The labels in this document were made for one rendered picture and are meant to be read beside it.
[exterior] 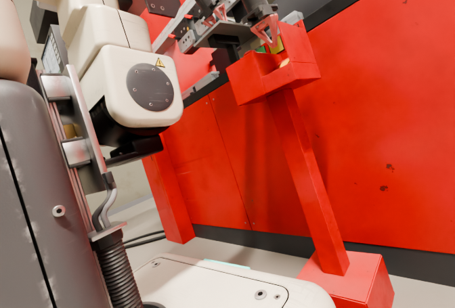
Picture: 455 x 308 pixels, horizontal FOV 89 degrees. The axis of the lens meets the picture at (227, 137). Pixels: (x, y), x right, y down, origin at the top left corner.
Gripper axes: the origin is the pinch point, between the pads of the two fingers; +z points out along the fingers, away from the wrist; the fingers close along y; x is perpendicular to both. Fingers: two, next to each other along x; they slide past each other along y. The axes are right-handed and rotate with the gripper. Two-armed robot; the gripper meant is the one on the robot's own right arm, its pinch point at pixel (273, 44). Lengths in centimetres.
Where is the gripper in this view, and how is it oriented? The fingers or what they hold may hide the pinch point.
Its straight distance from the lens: 68.8
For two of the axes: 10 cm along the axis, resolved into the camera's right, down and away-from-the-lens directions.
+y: 5.7, -4.3, 7.0
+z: 4.5, 8.8, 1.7
